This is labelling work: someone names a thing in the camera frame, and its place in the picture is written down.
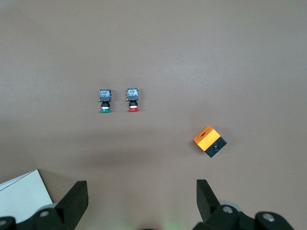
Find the orange and black box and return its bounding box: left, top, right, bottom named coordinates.
left=193, top=125, right=227, bottom=159

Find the white drawer cabinet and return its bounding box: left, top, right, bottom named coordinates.
left=0, top=169, right=58, bottom=222

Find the brown table cover sheet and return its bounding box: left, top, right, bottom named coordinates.
left=0, top=0, right=307, bottom=230

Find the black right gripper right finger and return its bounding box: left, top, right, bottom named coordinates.
left=193, top=179, right=244, bottom=230

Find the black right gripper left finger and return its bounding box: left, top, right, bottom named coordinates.
left=33, top=180, right=88, bottom=230

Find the red push button switch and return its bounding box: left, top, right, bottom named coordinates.
left=126, top=87, right=141, bottom=113

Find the green push button switch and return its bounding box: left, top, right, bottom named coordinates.
left=98, top=89, right=113, bottom=113

